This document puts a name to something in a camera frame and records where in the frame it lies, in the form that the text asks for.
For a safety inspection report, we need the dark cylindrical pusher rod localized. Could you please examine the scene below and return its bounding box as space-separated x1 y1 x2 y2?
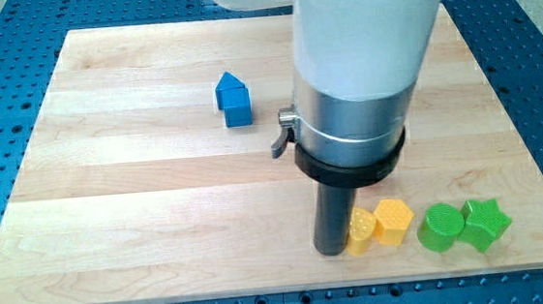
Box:
313 184 356 257

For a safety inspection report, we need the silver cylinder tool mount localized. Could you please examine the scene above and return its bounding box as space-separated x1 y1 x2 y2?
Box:
271 73 415 189

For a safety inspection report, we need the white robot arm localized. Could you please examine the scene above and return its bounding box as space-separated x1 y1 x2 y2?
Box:
213 0 440 257

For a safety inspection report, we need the wooden board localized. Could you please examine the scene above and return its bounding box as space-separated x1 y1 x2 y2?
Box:
0 11 543 304

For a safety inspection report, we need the yellow half-round block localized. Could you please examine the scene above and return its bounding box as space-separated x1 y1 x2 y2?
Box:
346 207 377 257

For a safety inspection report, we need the yellow hexagon block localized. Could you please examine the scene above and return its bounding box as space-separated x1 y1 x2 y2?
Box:
374 198 414 246

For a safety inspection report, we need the green cylinder block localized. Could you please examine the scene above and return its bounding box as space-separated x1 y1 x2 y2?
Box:
416 202 465 253

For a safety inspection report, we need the blue cube block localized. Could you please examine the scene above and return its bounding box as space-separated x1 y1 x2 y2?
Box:
222 88 253 128

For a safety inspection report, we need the blue pentagon block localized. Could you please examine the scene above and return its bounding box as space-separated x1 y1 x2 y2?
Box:
215 71 246 110

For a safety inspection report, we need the green star block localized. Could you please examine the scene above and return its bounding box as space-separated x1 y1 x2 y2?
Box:
457 198 513 253

